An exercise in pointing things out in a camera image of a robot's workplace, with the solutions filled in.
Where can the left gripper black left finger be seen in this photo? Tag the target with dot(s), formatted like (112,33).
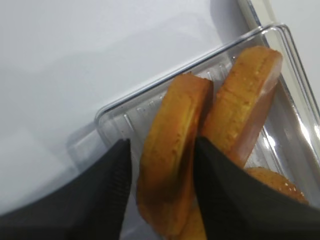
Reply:
(90,207)

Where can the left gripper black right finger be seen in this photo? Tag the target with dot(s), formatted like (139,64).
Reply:
(235,206)

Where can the sesame bun top, right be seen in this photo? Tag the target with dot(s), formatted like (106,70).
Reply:
(277,182)

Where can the clear plastic bun container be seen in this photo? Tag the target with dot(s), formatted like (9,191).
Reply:
(289,142)

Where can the white cutting board tray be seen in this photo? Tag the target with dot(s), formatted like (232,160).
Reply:
(303,19)

